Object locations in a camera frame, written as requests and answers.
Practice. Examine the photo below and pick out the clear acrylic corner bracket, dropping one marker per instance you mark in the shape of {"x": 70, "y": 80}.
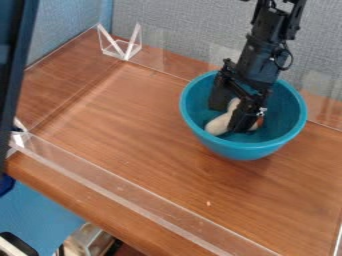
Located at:
{"x": 119, "y": 48}

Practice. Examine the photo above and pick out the blue cloth object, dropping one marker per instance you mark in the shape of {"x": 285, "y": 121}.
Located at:
{"x": 7, "y": 183}

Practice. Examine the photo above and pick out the blue plastic bowl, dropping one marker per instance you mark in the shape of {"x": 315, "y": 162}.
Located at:
{"x": 285, "y": 120}

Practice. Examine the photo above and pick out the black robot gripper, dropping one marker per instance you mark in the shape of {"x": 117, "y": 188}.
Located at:
{"x": 248, "y": 79}

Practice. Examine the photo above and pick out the grey metal box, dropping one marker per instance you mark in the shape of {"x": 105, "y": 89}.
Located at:
{"x": 89, "y": 241}

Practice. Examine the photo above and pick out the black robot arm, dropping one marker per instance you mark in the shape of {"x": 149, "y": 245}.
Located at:
{"x": 274, "y": 25}

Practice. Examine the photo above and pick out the black white device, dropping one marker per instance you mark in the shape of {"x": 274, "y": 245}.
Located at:
{"x": 13, "y": 246}

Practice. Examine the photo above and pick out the dark blue vertical post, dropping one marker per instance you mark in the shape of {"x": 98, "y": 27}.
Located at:
{"x": 18, "y": 17}

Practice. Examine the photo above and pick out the plush brown white mushroom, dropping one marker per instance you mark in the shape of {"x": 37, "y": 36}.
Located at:
{"x": 217, "y": 126}

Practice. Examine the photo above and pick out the clear acrylic front barrier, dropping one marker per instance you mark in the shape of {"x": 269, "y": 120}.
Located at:
{"x": 152, "y": 223}

